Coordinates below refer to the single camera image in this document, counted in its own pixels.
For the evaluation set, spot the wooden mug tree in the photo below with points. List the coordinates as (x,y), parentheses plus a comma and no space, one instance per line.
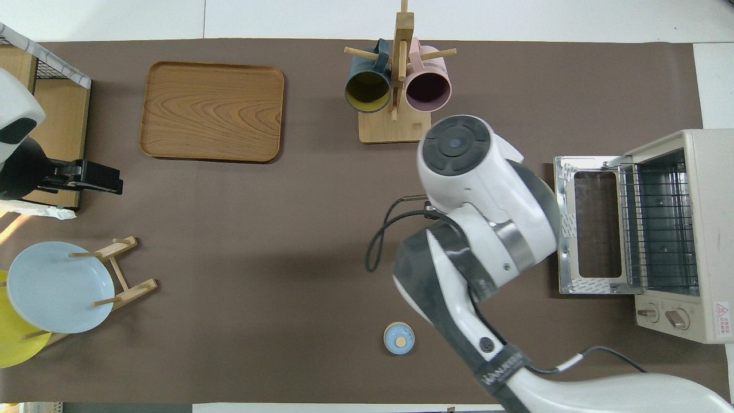
(395,129)

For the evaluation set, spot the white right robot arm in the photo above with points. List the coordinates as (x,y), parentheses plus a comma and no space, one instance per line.
(476,178)

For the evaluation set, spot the wooden plate rack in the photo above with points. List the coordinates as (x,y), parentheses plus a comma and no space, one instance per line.
(135,290)

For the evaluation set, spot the brown table mat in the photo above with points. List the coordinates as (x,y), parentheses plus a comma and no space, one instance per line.
(287,241)

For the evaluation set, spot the white toaster oven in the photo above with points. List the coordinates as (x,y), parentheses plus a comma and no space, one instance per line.
(714,229)

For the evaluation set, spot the light blue plate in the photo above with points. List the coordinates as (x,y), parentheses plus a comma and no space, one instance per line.
(57,287)

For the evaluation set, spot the yellow plate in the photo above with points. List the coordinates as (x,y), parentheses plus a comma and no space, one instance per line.
(14,347)

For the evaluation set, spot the silver oven knob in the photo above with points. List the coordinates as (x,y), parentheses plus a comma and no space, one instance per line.
(677,319)
(648,314)

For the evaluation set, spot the glass oven door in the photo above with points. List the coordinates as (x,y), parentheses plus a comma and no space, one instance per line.
(596,223)

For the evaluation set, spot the pink mug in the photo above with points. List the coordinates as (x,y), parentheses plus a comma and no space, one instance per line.
(428,90)

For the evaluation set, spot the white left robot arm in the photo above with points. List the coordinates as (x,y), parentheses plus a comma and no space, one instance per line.
(16,109)

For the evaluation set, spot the wooden serving tray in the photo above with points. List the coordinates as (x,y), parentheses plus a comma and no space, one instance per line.
(212,112)

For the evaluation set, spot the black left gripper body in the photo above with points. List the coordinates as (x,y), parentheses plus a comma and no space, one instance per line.
(62,178)

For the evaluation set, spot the dark blue mug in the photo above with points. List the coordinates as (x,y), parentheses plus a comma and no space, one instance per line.
(367,92)

